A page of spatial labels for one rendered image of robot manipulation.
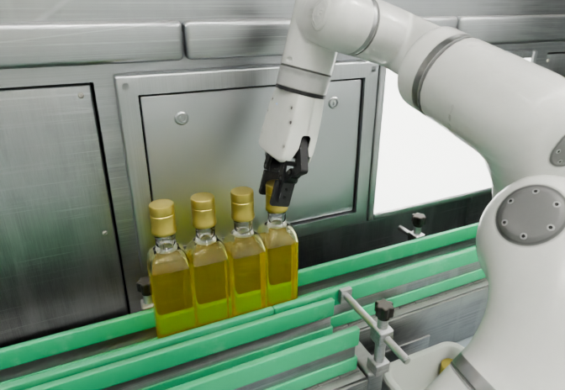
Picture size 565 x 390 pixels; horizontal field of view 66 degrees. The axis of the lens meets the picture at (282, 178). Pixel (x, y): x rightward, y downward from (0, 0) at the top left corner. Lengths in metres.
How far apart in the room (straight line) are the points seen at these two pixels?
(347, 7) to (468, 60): 0.17
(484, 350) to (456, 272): 0.64
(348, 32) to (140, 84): 0.32
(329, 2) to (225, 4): 0.25
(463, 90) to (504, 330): 0.20
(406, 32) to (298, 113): 0.17
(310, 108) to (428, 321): 0.52
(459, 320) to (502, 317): 0.70
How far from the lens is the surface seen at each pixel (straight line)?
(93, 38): 0.69
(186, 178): 0.75
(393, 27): 0.58
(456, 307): 0.97
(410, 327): 0.91
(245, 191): 0.64
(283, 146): 0.60
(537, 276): 0.29
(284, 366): 0.66
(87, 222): 0.80
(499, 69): 0.40
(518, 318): 0.30
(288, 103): 0.61
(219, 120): 0.74
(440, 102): 0.42
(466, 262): 0.95
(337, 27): 0.53
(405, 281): 0.86
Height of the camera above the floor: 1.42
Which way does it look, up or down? 22 degrees down
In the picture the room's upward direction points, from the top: straight up
